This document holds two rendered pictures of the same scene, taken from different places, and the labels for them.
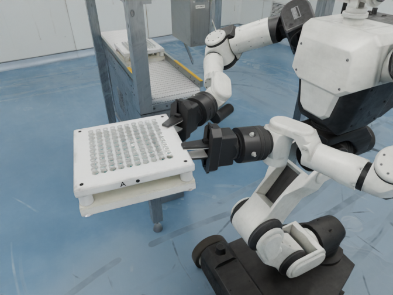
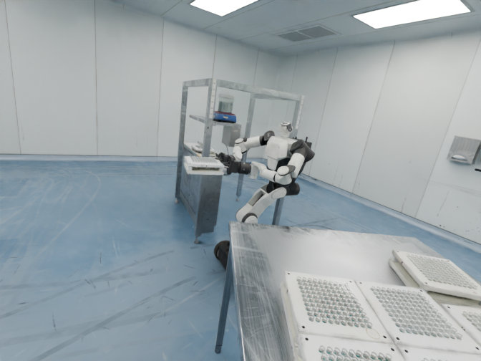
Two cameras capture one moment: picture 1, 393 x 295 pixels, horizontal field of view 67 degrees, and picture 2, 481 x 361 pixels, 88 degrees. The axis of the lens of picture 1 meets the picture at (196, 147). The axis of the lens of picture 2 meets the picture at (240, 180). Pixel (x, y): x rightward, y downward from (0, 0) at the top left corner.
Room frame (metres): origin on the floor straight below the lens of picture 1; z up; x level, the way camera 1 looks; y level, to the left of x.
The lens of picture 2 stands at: (-1.16, -0.09, 1.44)
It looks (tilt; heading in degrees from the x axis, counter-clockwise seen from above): 16 degrees down; 359
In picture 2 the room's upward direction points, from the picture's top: 8 degrees clockwise
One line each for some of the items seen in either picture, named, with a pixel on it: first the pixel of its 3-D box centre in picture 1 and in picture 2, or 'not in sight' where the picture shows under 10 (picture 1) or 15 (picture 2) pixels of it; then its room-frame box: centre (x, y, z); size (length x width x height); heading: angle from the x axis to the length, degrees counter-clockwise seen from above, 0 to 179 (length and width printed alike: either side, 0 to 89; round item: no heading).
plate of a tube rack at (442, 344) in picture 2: not in sight; (410, 314); (-0.54, -0.66, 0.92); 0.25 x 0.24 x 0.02; 91
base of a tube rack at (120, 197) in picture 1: (131, 164); (202, 168); (0.57, 0.16, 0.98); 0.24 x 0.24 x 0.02; 19
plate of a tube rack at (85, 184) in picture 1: (128, 148); (203, 161); (0.57, 0.16, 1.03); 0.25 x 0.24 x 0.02; 19
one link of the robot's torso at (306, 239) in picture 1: (292, 249); not in sight; (0.85, -0.44, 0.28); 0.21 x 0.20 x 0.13; 116
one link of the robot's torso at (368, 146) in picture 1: (337, 140); (283, 185); (0.89, -0.50, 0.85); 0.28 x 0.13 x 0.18; 116
